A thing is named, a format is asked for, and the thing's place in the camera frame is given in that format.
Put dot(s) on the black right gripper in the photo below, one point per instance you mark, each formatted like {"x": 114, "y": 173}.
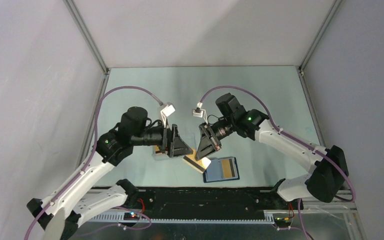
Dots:
{"x": 209, "y": 144}

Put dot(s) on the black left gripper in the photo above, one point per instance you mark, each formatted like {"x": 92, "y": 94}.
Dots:
{"x": 176, "y": 147}

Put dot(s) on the blue leather card holder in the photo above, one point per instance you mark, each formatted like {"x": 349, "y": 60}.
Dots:
{"x": 221, "y": 170}

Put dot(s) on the gold card with black stripe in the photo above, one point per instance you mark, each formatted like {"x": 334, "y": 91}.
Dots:
{"x": 228, "y": 167}

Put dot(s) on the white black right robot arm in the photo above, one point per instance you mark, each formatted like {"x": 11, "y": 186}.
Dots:
{"x": 326, "y": 167}

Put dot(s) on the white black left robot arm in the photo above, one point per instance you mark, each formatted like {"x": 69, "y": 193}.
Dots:
{"x": 66, "y": 210}

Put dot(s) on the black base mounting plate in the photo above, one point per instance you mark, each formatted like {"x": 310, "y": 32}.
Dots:
{"x": 208, "y": 203}

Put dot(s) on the left electronics board with leds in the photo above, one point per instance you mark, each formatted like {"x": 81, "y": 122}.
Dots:
{"x": 131, "y": 216}

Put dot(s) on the electronics board with leds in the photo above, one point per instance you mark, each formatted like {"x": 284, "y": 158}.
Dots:
{"x": 283, "y": 223}
{"x": 131, "y": 216}

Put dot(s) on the right electronics board with leds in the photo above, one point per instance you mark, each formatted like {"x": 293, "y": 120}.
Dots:
{"x": 283, "y": 223}

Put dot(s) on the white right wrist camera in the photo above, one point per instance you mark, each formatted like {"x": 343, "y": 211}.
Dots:
{"x": 199, "y": 112}

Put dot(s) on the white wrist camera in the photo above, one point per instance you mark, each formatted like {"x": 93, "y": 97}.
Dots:
{"x": 165, "y": 110}
{"x": 199, "y": 112}

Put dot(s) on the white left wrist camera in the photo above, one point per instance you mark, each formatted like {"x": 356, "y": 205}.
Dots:
{"x": 165, "y": 110}

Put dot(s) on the grey slotted cable duct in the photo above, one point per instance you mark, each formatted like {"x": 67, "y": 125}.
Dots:
{"x": 118, "y": 217}

